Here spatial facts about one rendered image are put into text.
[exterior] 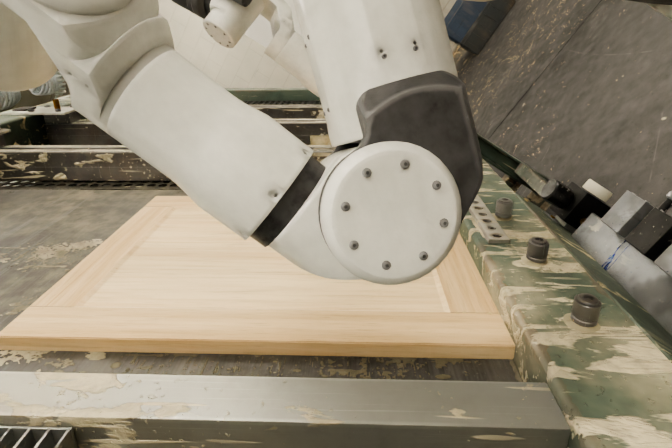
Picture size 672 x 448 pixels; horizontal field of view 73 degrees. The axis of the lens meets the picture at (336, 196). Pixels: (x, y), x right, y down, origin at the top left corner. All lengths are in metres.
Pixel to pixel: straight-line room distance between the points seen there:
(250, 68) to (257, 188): 5.95
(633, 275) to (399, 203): 0.50
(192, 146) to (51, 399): 0.29
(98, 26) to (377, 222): 0.17
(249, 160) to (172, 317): 0.35
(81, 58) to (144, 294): 0.42
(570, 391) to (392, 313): 0.20
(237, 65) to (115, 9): 5.98
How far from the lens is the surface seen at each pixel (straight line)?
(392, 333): 0.52
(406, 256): 0.25
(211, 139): 0.27
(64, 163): 1.21
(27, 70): 0.36
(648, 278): 0.69
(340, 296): 0.59
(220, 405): 0.43
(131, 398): 0.46
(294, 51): 0.85
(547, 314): 0.54
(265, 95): 2.21
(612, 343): 0.52
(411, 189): 0.24
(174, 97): 0.27
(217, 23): 0.84
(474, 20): 4.92
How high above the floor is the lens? 1.20
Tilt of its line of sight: 9 degrees down
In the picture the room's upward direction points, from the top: 60 degrees counter-clockwise
